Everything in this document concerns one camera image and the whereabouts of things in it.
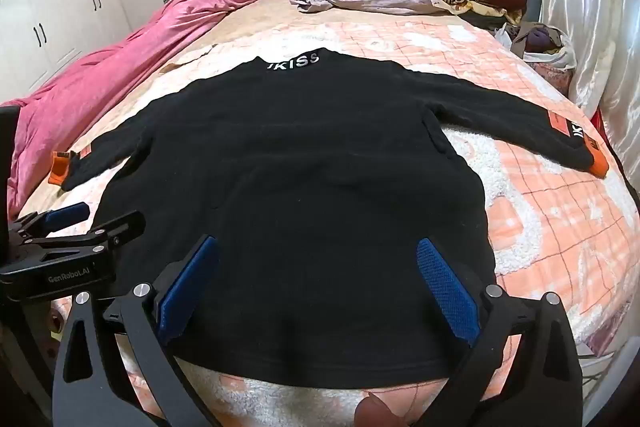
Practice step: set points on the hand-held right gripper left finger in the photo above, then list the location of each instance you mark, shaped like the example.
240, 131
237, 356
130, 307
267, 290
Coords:
187, 287

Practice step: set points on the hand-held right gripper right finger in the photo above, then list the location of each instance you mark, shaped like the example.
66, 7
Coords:
445, 292

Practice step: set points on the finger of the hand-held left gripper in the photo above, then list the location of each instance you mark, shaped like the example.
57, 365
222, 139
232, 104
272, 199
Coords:
65, 214
110, 229

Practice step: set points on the black sweater with orange cuffs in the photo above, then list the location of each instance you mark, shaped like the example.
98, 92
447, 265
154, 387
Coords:
300, 167

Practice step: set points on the white bag of clothes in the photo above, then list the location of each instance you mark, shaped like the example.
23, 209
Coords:
540, 39

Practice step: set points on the person's right hand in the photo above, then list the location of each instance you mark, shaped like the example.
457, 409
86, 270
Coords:
372, 412

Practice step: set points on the peach and white plaid blanket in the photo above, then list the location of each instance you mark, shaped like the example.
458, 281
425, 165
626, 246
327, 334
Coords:
540, 217

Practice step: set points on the pink quilt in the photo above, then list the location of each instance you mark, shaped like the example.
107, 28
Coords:
125, 67

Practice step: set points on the red bag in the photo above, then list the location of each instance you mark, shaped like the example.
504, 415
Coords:
602, 127

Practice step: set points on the pink floral storage box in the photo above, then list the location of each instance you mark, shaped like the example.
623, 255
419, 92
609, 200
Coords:
555, 77

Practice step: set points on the grey blue cushion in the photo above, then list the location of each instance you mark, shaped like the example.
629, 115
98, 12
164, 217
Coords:
532, 2

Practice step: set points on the white satin curtain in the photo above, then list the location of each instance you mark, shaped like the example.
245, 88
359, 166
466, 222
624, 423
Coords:
590, 7

